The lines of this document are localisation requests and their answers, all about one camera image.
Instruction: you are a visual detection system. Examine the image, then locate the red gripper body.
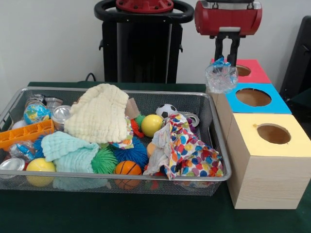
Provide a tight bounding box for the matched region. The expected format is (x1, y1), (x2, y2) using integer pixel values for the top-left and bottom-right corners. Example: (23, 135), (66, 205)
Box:
(194, 0), (263, 37)

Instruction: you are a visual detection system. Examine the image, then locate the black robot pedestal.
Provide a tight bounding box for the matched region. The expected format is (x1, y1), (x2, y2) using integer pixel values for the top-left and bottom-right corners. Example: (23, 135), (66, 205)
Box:
(94, 0), (195, 84)

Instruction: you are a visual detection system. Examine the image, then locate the silver drink can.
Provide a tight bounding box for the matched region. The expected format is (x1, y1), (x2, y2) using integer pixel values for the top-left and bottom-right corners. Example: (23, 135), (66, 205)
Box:
(0, 157), (26, 179)
(52, 105), (72, 131)

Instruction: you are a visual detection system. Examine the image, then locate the black flat panel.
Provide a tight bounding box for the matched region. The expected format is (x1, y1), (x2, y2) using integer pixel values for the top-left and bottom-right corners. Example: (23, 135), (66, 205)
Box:
(279, 16), (311, 98)

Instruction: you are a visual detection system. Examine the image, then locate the wooden three-hole box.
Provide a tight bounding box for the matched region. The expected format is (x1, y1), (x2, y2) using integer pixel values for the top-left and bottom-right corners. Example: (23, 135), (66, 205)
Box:
(206, 59), (311, 210)

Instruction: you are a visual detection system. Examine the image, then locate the blue globe ball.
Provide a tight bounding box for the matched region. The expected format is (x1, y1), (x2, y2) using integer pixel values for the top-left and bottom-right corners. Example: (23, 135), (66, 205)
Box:
(23, 104), (51, 125)

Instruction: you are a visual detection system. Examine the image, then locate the yellow foam ball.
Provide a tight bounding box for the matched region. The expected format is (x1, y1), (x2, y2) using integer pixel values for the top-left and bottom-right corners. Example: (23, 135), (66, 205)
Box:
(26, 157), (57, 187)
(140, 114), (164, 138)

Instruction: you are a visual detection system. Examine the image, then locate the green spiky ball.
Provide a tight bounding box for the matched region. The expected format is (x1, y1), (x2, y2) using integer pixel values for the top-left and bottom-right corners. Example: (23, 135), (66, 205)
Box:
(91, 148), (119, 174)

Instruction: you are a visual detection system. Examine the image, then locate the blue spiky ball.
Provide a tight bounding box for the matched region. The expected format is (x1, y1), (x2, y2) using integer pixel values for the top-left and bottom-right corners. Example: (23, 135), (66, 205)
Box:
(33, 134), (47, 158)
(109, 139), (149, 167)

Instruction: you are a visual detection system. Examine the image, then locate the small polka dot cloth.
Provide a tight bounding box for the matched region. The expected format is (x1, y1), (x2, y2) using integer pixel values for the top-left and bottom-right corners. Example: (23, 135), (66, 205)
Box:
(166, 113), (196, 133)

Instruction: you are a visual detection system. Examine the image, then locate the orange plastic grid tray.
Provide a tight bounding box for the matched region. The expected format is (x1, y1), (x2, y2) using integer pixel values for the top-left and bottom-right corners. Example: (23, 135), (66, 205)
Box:
(0, 118), (55, 150)

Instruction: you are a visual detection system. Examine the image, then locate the mint green waffle cloth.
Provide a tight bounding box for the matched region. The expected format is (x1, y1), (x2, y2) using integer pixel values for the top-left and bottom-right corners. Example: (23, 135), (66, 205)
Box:
(41, 131), (100, 173)

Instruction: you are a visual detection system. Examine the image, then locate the dark green side-table cloth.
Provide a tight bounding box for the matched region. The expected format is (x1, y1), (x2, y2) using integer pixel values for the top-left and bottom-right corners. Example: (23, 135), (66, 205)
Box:
(286, 87), (311, 136)

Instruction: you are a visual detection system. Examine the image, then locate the clear plastic packet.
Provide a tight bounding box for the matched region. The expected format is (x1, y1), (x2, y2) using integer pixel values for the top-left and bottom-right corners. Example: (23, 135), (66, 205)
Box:
(9, 143), (37, 162)
(205, 57), (239, 95)

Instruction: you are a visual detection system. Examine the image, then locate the orange toy basketball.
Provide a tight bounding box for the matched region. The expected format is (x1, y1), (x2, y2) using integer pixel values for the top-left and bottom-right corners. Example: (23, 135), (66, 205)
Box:
(115, 160), (143, 190)

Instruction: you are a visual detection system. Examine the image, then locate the large polka dot cloth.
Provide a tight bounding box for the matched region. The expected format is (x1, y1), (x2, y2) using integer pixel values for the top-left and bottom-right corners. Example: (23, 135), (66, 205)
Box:
(142, 126), (224, 181)

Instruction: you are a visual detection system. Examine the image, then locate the dark green tablecloth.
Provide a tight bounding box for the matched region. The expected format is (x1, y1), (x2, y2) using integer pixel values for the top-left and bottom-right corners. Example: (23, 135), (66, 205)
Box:
(0, 81), (311, 233)

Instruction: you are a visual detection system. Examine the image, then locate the small soccer ball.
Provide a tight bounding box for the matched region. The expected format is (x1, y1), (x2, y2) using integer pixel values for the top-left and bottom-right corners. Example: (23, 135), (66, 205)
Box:
(155, 103), (178, 119)

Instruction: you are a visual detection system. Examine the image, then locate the cream waffle cloth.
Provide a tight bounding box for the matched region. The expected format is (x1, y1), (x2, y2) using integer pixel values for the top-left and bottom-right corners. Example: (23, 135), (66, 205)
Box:
(63, 83), (130, 144)

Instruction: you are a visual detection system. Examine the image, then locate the shallow silver mesh bin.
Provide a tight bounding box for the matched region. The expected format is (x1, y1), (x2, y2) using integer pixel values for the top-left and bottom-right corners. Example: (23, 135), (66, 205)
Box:
(0, 86), (232, 197)

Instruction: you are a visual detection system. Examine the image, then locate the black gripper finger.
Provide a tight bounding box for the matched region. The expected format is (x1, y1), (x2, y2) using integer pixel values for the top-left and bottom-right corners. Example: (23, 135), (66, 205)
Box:
(227, 36), (241, 67)
(214, 36), (226, 60)

